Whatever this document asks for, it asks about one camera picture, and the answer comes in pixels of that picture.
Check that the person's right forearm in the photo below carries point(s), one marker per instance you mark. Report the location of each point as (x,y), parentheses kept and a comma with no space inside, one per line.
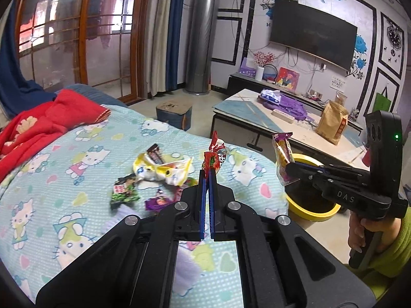
(396,260)

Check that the blue curtain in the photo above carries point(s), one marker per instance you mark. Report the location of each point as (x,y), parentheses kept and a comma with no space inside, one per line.
(176,38)
(19,96)

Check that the coffee table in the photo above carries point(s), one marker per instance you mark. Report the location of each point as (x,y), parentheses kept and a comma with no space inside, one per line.
(237,106)

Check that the yellow rimmed trash bin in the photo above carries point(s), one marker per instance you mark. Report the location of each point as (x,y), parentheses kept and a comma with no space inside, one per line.
(308,213)

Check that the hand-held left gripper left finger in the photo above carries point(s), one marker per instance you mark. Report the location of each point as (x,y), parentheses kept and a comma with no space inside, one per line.
(202,205)

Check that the red flower print blanket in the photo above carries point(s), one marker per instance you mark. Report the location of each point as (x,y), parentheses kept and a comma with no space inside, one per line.
(48,118)

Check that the yellow white snack wrapper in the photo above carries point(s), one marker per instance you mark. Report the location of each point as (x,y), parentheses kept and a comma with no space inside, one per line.
(151,170)

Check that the white wall notice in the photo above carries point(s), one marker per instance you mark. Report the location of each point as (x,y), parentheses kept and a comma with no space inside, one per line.
(337,82)

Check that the brown paper bag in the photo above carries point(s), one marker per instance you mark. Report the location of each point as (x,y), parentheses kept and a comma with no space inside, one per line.
(332,122)

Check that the yellow purple snack packet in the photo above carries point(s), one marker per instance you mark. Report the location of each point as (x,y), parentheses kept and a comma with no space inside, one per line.
(282,154)

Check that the person's right hand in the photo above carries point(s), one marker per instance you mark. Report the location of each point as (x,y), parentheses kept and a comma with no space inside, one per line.
(387,234)

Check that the red flower branches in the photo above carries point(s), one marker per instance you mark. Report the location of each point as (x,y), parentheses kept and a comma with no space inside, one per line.
(263,58)

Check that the purple snack wrapper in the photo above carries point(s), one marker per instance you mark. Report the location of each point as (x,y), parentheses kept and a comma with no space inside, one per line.
(157,202)

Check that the round table ornament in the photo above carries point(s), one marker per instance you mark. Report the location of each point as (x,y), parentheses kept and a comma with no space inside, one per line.
(270,76)

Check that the grey standing air conditioner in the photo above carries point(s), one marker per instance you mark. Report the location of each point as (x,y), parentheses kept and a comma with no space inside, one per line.
(202,38)

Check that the wooden glass sliding door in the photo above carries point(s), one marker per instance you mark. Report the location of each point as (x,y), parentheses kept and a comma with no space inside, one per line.
(96,54)

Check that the black wall clock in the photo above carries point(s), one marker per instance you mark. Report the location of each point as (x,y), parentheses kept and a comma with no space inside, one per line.
(394,37)

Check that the red snack wrapper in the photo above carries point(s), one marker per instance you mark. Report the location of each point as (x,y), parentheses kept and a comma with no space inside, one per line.
(215,160)

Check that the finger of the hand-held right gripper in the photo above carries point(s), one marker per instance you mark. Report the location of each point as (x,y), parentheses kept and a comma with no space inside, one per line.
(308,165)
(303,174)

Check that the purple box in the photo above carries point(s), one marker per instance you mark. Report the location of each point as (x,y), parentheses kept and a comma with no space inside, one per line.
(247,67)

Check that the white vase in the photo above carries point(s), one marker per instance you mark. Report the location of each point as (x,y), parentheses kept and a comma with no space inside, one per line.
(259,73)

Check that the white power strip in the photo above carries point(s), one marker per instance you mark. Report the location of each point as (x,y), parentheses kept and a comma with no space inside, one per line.
(284,115)

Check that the colourful painting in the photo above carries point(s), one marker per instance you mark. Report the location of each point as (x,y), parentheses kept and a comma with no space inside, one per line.
(287,79)

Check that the dark brown snack wrapper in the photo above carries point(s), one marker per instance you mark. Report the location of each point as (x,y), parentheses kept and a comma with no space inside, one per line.
(155,154)

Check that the beige curtain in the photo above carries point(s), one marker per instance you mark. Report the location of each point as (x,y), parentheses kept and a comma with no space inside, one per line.
(160,38)

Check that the blue box stool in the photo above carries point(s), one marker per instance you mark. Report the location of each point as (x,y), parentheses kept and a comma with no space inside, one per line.
(173,115)

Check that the green bag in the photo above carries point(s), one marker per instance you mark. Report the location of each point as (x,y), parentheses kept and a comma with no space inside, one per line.
(382,104)

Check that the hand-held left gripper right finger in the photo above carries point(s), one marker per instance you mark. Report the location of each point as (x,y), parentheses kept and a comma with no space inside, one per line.
(212,205)

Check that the flat screen television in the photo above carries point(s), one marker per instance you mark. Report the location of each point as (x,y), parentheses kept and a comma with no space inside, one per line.
(311,35)

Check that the purple bag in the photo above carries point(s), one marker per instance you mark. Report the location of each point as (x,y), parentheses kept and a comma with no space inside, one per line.
(289,106)

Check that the tissue packet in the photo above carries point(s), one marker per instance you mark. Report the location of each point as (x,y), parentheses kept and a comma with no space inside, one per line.
(269,95)

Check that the green black snack packet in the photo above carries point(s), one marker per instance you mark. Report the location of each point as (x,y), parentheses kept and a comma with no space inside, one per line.
(123,192)

